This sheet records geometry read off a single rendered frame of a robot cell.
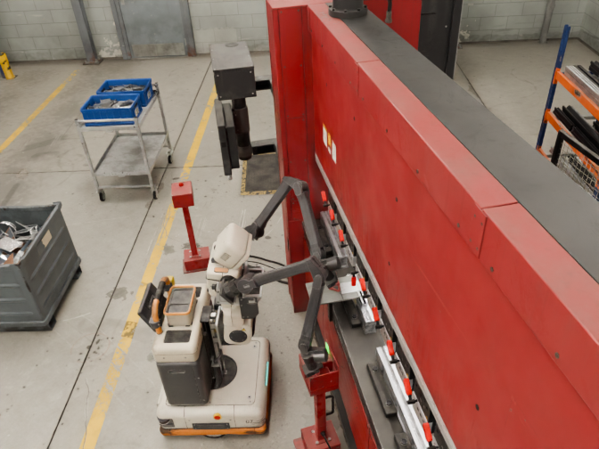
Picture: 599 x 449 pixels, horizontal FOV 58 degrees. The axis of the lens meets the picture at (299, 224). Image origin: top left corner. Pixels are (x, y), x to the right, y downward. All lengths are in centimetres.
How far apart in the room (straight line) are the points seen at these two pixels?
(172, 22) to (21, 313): 646
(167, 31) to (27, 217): 569
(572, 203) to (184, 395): 254
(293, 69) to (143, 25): 699
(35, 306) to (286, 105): 243
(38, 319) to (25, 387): 53
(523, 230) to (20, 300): 378
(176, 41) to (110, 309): 624
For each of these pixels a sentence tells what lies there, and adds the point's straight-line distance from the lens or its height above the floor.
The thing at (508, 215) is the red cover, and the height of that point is 230.
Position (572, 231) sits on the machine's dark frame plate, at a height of 230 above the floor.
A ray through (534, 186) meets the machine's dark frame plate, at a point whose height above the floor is 230.
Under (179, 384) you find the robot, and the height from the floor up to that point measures 51.
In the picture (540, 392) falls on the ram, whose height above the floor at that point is 203.
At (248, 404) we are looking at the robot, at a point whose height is 28.
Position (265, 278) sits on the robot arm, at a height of 129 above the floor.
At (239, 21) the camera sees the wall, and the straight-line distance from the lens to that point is 973.
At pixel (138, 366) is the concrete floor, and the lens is 416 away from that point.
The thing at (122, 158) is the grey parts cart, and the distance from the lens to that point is 609.
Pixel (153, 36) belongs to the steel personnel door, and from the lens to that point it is 1004.
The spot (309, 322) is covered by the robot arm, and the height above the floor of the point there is 111.
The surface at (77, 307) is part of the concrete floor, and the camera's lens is 479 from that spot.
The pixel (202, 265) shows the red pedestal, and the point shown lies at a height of 5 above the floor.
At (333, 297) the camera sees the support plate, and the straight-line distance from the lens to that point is 295.
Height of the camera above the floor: 304
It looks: 36 degrees down
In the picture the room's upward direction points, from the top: 3 degrees counter-clockwise
